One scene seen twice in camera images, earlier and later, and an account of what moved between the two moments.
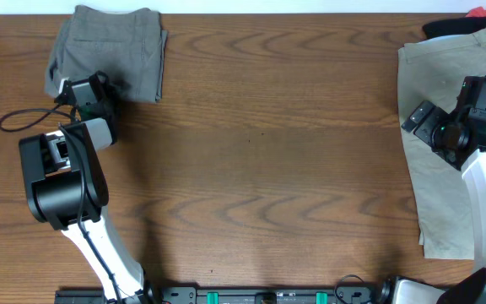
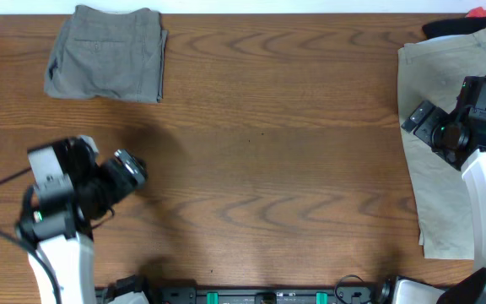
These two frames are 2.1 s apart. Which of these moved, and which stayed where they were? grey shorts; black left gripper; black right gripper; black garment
Moved: black left gripper
Stayed: grey shorts; black garment; black right gripper
